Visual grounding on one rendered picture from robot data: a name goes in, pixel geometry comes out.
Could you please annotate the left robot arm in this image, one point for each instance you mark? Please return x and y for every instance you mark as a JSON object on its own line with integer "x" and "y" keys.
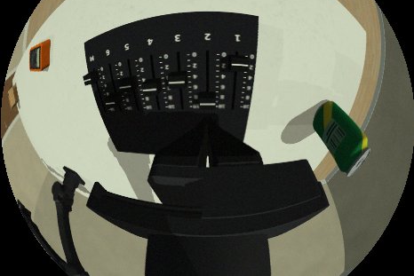
{"x": 62, "y": 197}

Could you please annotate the orange digital multimeter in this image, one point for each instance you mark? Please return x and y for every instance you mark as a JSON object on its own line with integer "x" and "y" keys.
{"x": 39, "y": 56}

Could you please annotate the black lighting desk fader panel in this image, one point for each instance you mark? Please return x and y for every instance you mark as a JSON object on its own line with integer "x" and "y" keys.
{"x": 196, "y": 51}

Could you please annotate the green and yellow drink can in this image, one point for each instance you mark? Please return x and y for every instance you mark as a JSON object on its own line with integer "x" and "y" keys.
{"x": 344, "y": 139}

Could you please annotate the brown cardboard box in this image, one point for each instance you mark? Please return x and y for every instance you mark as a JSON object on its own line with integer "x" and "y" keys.
{"x": 15, "y": 98}

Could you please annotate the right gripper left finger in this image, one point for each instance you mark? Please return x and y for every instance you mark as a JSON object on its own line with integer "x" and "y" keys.
{"x": 188, "y": 149}

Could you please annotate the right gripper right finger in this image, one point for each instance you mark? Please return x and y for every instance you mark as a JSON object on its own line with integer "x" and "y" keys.
{"x": 227, "y": 150}

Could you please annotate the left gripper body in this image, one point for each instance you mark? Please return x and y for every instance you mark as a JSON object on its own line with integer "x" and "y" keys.
{"x": 22, "y": 207}

